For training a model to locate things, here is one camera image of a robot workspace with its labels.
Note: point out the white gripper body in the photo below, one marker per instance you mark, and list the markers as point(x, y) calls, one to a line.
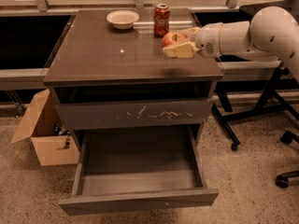
point(207, 40)

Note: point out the open grey middle drawer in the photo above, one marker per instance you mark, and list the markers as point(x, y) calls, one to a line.
point(134, 169)

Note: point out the white paper bowl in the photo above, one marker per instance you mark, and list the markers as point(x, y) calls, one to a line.
point(122, 19)

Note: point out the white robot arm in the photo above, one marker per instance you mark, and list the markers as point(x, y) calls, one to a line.
point(272, 34)

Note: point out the red soda can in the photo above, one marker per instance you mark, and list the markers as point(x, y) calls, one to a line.
point(161, 19)

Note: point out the open cardboard box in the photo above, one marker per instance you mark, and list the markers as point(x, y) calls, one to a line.
point(37, 124)

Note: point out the closed grey top drawer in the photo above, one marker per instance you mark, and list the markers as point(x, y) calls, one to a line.
point(89, 116)

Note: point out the red apple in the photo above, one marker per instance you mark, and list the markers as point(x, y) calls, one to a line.
point(172, 38)

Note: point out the grey drawer cabinet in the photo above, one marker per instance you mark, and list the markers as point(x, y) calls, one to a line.
point(98, 63)

